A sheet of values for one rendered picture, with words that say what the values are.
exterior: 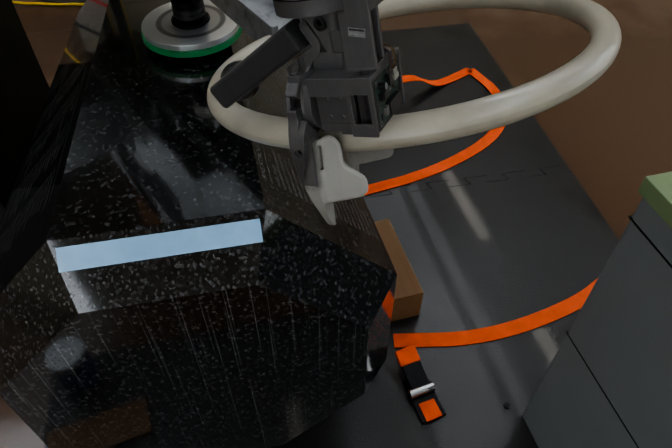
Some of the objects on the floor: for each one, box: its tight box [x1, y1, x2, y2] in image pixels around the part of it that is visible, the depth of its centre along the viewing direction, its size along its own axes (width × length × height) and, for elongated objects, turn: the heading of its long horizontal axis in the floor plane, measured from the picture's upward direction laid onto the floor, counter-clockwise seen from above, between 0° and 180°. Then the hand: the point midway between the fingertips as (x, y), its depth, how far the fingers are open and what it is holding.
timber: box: [374, 219, 424, 322], centre depth 176 cm, size 30×12×12 cm, turn 16°
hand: (336, 195), depth 57 cm, fingers closed on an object, 5 cm apart
